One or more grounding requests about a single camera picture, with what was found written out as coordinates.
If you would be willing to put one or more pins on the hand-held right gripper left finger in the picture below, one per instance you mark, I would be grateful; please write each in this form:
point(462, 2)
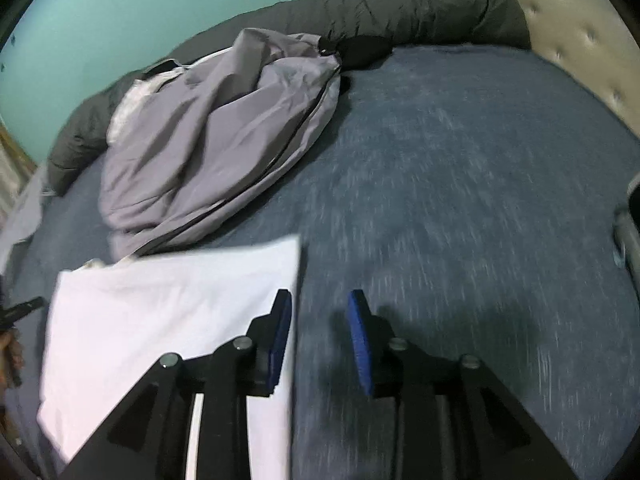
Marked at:
point(281, 345)

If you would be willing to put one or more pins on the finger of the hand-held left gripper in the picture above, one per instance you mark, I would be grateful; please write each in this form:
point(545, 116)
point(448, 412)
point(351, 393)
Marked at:
point(22, 311)

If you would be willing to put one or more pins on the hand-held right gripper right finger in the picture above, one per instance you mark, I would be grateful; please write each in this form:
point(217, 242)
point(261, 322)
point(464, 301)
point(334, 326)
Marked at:
point(360, 345)

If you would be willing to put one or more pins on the white shirt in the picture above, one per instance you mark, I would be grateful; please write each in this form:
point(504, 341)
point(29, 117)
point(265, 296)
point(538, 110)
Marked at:
point(150, 310)

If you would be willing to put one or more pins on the grey jacket with white lining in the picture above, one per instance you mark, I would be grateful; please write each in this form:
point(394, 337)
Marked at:
point(200, 150)

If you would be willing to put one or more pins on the person's left hand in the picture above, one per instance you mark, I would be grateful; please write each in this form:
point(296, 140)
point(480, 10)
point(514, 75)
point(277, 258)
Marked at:
point(9, 355)

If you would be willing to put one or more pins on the light grey sheet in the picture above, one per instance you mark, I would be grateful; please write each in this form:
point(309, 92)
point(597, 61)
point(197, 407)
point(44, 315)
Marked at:
point(25, 220)

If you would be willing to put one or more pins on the blue patterned bed sheet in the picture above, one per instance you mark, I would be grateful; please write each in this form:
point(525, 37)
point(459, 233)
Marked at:
point(450, 185)

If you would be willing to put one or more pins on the grey knit garment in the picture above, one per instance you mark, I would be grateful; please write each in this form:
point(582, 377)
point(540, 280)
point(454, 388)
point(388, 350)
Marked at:
point(631, 240)

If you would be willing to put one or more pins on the small black cloth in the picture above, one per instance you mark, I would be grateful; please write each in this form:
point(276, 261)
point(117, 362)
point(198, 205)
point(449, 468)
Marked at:
point(367, 50)

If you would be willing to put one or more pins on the dark grey puffy quilt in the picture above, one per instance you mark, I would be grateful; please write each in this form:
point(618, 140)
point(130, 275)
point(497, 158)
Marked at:
point(425, 5)

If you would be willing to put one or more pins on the beige tufted headboard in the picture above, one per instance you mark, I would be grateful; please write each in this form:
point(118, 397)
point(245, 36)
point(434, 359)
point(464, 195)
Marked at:
point(575, 25)

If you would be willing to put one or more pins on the wooden rail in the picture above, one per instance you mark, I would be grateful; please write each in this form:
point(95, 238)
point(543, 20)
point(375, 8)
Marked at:
point(15, 147)

